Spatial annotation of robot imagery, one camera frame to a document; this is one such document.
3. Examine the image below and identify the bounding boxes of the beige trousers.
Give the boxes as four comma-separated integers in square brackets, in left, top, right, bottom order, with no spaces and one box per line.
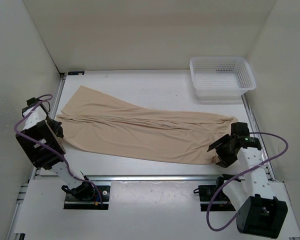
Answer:
[56,86,238,165]

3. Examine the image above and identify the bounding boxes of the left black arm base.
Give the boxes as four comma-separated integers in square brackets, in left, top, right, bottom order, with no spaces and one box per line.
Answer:
[61,182,111,210]

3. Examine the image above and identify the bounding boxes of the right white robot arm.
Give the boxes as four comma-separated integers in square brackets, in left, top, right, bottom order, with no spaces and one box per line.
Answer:
[206,122,289,239]

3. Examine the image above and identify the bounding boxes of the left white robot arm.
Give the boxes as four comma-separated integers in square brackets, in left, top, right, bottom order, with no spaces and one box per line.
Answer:
[14,94,96,201]

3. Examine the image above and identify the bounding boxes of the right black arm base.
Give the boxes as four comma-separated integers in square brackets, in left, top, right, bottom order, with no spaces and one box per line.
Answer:
[193,174,235,212]

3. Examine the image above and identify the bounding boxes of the white plastic mesh basket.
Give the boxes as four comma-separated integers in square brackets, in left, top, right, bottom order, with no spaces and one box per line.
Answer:
[189,56,256,99]

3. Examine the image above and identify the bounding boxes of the aluminium front rail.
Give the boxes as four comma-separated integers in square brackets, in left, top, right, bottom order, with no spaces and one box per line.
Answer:
[87,174,221,182]

